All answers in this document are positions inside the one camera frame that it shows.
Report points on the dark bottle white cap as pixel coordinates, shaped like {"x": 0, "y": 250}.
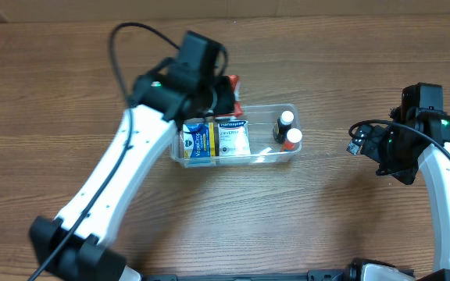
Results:
{"x": 282, "y": 126}

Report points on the red white small box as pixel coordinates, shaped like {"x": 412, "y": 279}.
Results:
{"x": 228, "y": 106}

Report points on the blue yellow VapoDrops box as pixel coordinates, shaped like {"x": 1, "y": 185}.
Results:
{"x": 198, "y": 143}

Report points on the white Hansaplast plaster box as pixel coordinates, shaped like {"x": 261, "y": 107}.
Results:
{"x": 233, "y": 138}

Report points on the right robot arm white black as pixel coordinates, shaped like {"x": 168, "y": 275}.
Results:
{"x": 433, "y": 129}

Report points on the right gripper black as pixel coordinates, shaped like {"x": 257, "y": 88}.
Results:
{"x": 406, "y": 170}

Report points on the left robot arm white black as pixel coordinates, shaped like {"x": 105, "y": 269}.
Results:
{"x": 75, "y": 245}

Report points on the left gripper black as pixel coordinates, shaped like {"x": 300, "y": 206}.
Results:
{"x": 225, "y": 100}

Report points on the orange bottle white cap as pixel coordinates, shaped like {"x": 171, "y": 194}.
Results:
{"x": 292, "y": 140}

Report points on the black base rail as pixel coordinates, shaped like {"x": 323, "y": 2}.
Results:
{"x": 352, "y": 273}

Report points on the clear plastic container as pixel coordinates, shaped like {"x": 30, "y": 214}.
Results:
{"x": 261, "y": 120}

